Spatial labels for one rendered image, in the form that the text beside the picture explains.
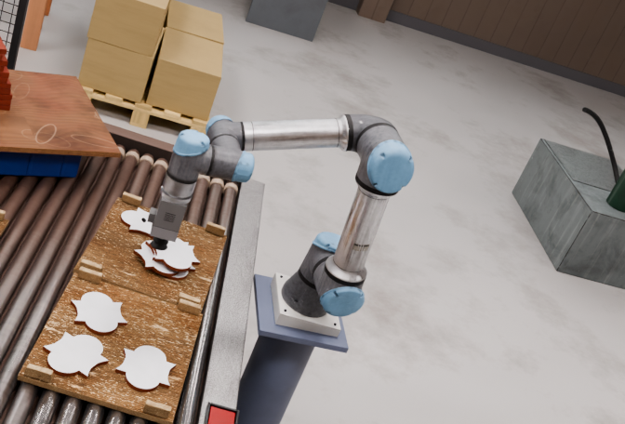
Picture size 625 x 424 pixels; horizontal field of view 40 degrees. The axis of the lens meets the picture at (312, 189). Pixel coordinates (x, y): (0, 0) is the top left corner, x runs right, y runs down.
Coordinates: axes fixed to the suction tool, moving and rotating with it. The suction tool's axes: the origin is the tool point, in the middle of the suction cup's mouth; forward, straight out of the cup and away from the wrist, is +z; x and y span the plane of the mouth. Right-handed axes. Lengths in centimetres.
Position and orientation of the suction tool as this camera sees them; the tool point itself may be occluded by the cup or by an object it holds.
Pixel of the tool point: (159, 245)
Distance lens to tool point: 216.4
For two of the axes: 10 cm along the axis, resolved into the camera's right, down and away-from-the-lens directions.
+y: 0.6, 4.9, -8.7
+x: 9.4, 2.7, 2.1
